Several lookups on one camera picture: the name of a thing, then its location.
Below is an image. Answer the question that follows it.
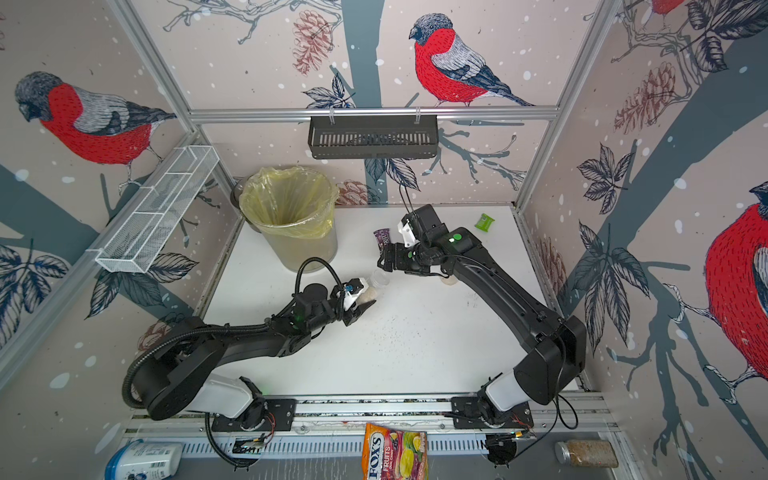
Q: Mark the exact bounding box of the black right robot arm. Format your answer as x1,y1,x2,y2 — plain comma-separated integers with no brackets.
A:
377,228,587,411

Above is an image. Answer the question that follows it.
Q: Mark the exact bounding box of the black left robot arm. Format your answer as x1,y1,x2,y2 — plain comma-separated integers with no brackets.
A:
121,278,376,421

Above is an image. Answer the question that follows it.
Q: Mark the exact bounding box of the purple candy packet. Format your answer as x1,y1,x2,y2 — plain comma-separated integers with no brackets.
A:
373,228,391,252

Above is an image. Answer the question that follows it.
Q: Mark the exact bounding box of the green snack packet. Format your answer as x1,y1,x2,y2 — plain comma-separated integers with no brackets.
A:
475,213,495,233

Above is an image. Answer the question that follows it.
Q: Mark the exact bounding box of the bin with yellow bag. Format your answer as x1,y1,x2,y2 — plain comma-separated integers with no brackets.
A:
238,167,339,272

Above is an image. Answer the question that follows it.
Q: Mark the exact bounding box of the black hanging basket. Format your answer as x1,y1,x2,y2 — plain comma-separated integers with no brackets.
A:
308,115,439,160

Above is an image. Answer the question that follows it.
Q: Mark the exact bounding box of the Fox's candy bag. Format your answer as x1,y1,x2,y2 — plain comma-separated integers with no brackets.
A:
361,423,428,480

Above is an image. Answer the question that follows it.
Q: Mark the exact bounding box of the white blue-lid container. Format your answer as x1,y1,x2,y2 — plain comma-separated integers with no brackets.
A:
104,440,183,480

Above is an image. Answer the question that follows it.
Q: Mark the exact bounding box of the grain-filled jar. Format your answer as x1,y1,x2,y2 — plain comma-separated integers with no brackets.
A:
554,439,619,469

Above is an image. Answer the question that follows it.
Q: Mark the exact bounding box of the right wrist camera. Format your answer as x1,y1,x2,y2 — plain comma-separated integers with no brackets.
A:
397,204,448,248

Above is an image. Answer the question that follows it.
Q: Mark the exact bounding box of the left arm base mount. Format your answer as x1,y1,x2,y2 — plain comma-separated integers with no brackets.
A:
211,398,298,433

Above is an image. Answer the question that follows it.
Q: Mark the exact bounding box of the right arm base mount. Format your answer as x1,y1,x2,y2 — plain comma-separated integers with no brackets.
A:
445,395,534,430

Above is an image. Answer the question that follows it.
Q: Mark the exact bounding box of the white wire shelf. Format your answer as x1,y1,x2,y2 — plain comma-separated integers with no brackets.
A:
95,145,219,273

